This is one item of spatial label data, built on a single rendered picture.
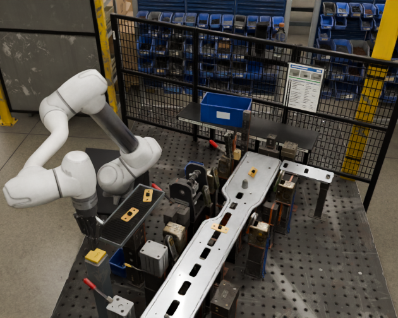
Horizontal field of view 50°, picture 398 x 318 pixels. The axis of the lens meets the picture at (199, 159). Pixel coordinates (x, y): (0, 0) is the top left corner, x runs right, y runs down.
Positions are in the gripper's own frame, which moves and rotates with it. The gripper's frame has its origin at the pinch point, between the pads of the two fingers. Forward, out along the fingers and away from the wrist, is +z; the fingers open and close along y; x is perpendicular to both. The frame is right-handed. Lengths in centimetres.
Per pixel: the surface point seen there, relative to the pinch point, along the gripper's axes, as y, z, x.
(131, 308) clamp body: 21.1, 17.7, -9.2
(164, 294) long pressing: 27.5, 23.1, 5.0
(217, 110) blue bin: -3, 10, 131
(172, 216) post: 14.1, 13.4, 38.0
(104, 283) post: 2.6, 22.6, -1.1
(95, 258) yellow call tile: 1.1, 7.1, -1.6
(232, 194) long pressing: 30, 23, 75
